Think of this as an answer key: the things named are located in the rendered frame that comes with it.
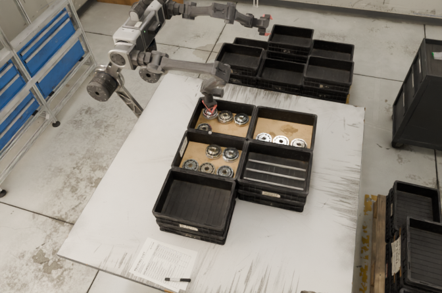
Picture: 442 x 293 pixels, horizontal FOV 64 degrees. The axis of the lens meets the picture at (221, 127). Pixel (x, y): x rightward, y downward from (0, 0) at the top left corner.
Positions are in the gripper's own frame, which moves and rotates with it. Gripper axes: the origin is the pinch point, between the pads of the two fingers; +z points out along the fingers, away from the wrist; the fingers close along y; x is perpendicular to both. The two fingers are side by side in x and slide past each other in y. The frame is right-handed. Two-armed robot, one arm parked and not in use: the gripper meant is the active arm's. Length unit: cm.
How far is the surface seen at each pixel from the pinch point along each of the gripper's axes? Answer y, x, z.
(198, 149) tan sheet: -20.8, 20.7, 7.5
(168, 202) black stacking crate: -45, 53, 9
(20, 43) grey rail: 149, 99, -7
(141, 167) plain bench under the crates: -4, 56, 21
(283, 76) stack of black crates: 47, -100, 47
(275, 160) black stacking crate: -54, -16, 8
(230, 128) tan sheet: -16.8, -5.8, 6.8
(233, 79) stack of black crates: 65, -56, 45
